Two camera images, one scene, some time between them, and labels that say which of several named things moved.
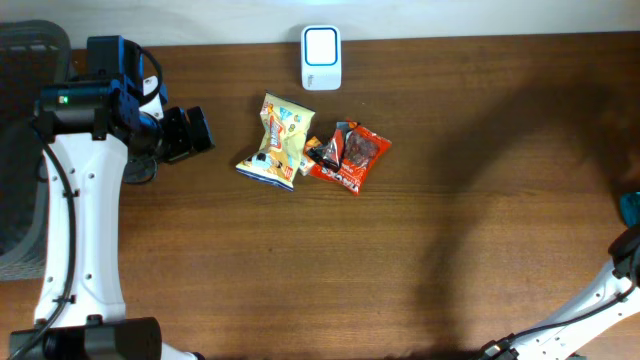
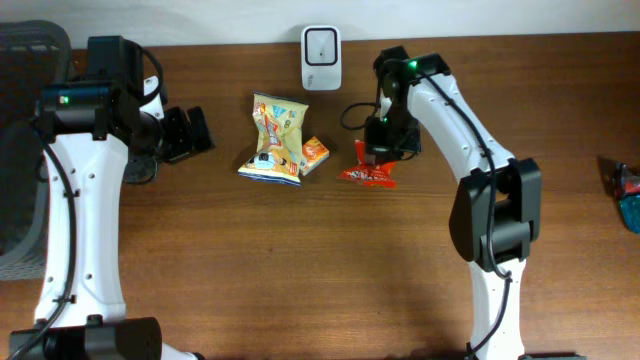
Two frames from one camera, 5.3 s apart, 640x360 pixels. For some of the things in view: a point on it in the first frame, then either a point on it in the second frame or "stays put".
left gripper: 185,141 stays put
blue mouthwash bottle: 630,208 stays put
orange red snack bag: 361,152 -> 371,174
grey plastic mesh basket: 34,55 stays put
